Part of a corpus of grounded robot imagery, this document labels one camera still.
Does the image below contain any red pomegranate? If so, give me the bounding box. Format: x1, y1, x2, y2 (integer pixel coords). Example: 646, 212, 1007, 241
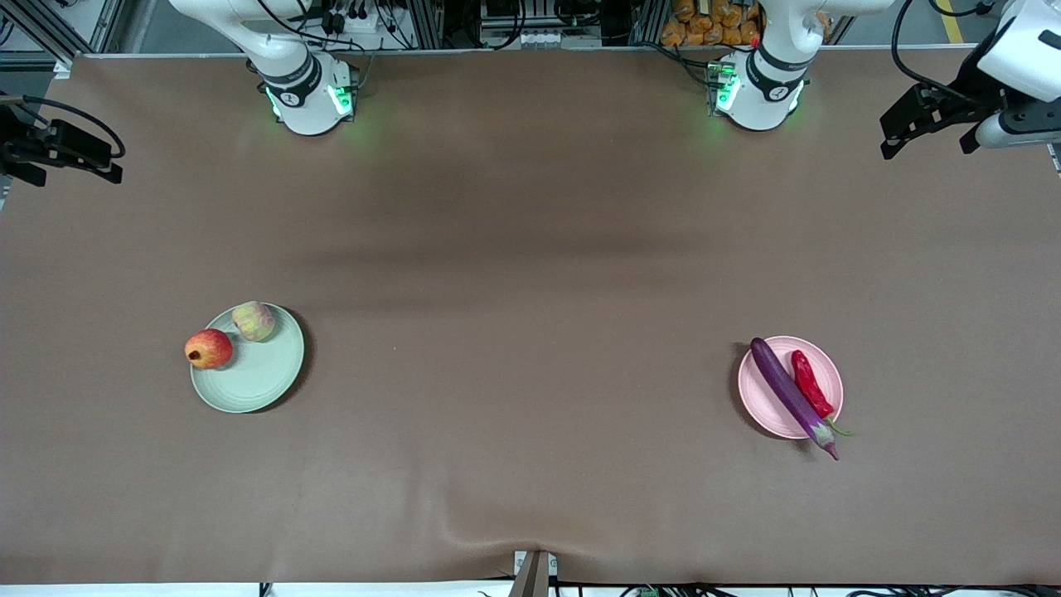
184, 329, 234, 371

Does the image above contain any yellow-pink peach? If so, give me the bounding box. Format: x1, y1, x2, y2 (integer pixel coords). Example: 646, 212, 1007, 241
231, 301, 276, 343

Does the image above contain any red chili pepper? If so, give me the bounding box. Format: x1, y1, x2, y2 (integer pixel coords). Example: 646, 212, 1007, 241
790, 349, 855, 438

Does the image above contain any purple eggplant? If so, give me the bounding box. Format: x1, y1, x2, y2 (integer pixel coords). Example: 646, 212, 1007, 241
750, 337, 841, 461

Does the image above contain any pile of orange items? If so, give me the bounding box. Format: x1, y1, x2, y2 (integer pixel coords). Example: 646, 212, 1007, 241
661, 0, 762, 47

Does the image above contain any pale green round plate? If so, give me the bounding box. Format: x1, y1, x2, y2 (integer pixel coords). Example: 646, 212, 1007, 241
190, 303, 306, 415

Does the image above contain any white power strip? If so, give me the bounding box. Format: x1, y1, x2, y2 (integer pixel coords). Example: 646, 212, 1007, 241
319, 0, 390, 34

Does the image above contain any pink round plate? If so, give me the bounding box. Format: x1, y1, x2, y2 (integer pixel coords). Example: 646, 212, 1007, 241
738, 335, 845, 440

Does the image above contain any gray equipment box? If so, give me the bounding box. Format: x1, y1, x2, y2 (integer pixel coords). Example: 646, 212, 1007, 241
479, 0, 603, 49

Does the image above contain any brown table mat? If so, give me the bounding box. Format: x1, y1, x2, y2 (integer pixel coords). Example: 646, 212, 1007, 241
0, 48, 1061, 585

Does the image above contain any aluminium frame post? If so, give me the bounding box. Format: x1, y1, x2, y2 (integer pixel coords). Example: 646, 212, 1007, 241
0, 0, 84, 67

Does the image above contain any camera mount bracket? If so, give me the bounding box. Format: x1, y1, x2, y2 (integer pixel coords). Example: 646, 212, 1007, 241
507, 550, 559, 597

